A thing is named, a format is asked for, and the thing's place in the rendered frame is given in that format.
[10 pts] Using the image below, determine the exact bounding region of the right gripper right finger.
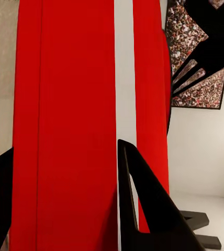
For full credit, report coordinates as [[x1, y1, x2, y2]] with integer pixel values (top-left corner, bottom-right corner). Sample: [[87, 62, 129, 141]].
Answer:
[[117, 139, 206, 251]]

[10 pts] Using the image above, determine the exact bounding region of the radio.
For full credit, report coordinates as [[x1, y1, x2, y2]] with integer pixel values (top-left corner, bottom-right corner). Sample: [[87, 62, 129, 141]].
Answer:
[[8, 0, 173, 251]]

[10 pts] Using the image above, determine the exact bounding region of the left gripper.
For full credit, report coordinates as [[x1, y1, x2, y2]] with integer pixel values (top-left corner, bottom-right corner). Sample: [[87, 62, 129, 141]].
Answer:
[[172, 0, 224, 98]]

